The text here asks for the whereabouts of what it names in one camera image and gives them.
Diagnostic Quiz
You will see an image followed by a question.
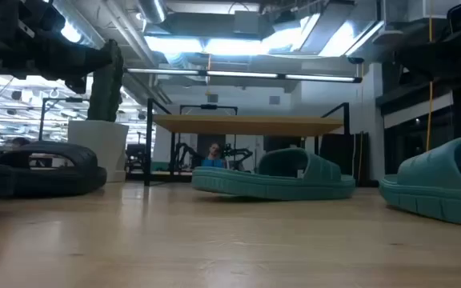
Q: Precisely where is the person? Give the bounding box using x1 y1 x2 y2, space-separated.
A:
201 142 226 169

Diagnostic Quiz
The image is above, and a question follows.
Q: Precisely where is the teal rubber slide sandal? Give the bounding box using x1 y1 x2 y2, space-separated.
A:
379 134 461 230
191 147 357 202

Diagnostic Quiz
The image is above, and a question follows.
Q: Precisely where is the tall green cactus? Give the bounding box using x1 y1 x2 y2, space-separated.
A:
86 38 125 122

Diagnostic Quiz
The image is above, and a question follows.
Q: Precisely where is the yellow cable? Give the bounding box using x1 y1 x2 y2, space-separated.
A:
425 0 435 152

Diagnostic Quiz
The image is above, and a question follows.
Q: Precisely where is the black wall screen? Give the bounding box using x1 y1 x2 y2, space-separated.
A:
263 135 307 152

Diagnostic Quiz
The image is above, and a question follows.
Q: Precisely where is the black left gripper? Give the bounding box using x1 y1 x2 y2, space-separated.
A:
0 0 114 96

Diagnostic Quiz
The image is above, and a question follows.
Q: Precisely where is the silver round air duct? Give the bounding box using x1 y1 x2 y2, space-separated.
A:
136 0 168 25

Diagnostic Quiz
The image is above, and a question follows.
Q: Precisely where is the long ceiling light bar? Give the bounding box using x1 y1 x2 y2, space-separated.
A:
125 66 363 84

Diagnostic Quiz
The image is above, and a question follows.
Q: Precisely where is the black cabinet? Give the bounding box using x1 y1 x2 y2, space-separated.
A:
319 131 370 186

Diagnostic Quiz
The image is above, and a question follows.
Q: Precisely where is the wooden shelf black metal frame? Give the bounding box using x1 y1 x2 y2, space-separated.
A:
144 98 352 187

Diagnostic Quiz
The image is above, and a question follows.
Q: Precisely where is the thin black background frame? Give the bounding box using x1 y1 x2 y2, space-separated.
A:
38 97 86 142

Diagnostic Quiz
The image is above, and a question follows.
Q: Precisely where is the white hexagonal plant pot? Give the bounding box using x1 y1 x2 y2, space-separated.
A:
67 119 130 183

